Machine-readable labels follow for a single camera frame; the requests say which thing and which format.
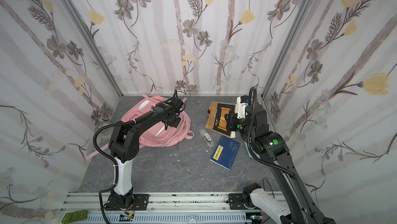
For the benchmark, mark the brown black book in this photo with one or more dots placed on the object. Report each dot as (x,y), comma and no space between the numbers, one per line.
(216,118)

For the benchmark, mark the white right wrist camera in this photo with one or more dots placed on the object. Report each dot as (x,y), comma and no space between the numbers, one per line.
(241,104)

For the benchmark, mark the green circuit board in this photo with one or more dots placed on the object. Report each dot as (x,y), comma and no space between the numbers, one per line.
(76,216)

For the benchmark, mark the blue notebook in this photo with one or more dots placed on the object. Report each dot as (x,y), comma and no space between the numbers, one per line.
(225,152)

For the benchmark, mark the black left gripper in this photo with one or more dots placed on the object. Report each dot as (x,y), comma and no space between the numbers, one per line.
(170,120)

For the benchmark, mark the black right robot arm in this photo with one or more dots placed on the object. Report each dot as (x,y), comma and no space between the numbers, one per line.
(269,149)

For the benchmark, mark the pink student backpack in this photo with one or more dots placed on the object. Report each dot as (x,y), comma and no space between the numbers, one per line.
(158,136)

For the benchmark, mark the aluminium mounting rail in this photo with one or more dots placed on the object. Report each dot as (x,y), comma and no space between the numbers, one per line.
(183,208)

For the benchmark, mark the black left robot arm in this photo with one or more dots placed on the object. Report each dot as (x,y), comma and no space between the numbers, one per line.
(124,147)

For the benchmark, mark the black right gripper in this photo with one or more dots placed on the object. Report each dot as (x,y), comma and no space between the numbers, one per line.
(231,122)

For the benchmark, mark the clear plastic pencil case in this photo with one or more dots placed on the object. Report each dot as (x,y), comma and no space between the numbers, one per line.
(207,137)

